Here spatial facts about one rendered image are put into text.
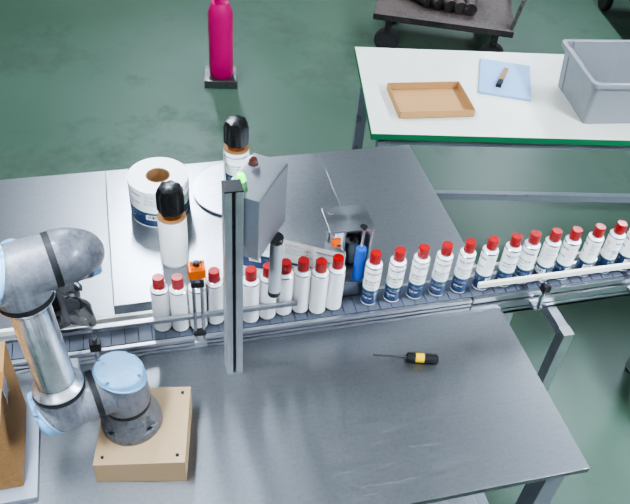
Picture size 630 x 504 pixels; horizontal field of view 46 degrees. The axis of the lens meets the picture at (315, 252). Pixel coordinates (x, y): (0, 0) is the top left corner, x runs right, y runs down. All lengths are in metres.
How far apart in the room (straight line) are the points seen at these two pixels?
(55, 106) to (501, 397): 3.44
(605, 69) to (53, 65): 3.38
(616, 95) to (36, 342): 2.64
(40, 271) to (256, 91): 3.55
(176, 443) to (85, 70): 3.61
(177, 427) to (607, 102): 2.36
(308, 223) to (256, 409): 0.75
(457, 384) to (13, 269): 1.29
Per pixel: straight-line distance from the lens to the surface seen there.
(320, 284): 2.17
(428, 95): 3.50
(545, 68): 3.93
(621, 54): 3.87
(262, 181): 1.77
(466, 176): 4.41
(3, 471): 1.98
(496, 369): 2.31
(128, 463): 1.95
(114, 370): 1.82
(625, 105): 3.58
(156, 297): 2.12
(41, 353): 1.68
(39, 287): 1.55
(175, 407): 2.01
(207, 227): 2.54
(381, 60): 3.73
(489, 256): 2.34
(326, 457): 2.04
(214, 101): 4.83
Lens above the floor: 2.57
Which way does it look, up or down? 43 degrees down
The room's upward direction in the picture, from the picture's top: 5 degrees clockwise
